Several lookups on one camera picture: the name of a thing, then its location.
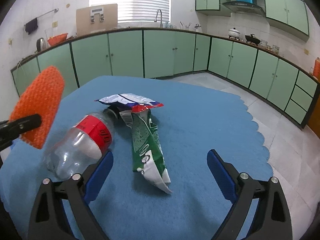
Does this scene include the tall orange foam net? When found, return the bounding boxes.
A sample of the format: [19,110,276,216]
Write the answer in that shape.
[9,66,65,149]

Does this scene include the clear plastic bottle red label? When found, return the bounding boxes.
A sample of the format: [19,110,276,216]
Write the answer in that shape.
[43,106,119,180]

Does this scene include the green white milk carton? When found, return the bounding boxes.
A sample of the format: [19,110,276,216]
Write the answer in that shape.
[120,109,172,194]

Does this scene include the blue white snack wrapper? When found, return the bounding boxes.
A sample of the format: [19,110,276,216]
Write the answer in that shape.
[96,93,164,113]

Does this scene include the green lower kitchen cabinets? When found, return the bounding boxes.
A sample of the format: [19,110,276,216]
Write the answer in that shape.
[11,28,319,128]

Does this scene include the chrome kitchen faucet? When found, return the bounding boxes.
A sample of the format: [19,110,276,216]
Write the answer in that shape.
[153,9,164,29]

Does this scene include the steel electric kettle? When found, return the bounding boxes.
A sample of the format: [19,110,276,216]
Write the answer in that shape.
[36,38,47,53]

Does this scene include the orange plastic basin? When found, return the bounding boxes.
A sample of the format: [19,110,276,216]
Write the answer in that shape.
[47,33,68,47]

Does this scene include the dark hanging towel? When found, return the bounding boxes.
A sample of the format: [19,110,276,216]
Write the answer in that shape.
[24,18,38,35]

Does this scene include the left wooden door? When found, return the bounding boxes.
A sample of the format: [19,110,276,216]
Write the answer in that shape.
[308,97,320,138]

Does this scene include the blue felt table cloth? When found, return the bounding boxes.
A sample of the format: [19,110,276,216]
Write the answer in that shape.
[0,75,275,240]

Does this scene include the cardboard box with scale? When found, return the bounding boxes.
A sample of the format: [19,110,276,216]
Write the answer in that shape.
[76,4,118,36]

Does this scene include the orange thermos flask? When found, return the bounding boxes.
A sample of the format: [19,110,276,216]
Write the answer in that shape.
[312,57,320,79]

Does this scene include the black wok pan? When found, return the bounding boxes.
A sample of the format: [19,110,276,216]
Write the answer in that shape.
[245,34,261,46]

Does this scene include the white cooking pot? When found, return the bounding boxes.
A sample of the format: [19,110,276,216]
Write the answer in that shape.
[228,28,241,41]

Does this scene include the black range hood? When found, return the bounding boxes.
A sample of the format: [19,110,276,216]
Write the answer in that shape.
[222,1,266,17]

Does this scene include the wall towel rail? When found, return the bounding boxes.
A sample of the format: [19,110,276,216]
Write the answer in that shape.
[36,8,59,18]

